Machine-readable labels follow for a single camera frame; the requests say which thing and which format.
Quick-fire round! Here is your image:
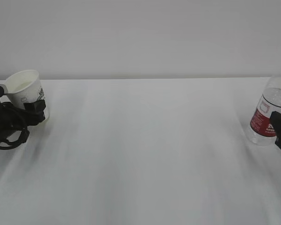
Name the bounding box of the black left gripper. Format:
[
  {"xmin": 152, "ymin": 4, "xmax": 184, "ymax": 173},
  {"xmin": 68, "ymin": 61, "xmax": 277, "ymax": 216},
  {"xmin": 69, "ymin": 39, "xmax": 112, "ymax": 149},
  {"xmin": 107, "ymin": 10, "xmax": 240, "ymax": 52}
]
[{"xmin": 0, "ymin": 99, "xmax": 46, "ymax": 141}]

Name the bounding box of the white paper cup green logo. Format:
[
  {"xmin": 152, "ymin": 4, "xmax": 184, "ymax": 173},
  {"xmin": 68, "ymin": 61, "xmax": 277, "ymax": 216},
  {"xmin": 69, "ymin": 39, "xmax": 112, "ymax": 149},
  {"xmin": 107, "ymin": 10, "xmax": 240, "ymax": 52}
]
[{"xmin": 4, "ymin": 70, "xmax": 45, "ymax": 109}]

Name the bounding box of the clear water bottle red label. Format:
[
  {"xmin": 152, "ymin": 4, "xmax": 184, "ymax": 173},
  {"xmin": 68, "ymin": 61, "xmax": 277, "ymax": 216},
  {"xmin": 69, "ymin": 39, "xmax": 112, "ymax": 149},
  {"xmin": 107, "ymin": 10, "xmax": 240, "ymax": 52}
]
[{"xmin": 246, "ymin": 74, "xmax": 281, "ymax": 146}]

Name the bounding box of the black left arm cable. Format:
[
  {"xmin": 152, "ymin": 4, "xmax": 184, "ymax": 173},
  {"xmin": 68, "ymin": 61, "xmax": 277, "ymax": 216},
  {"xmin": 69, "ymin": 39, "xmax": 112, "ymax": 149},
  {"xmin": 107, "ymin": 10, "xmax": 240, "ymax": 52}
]
[{"xmin": 0, "ymin": 105, "xmax": 30, "ymax": 152}]

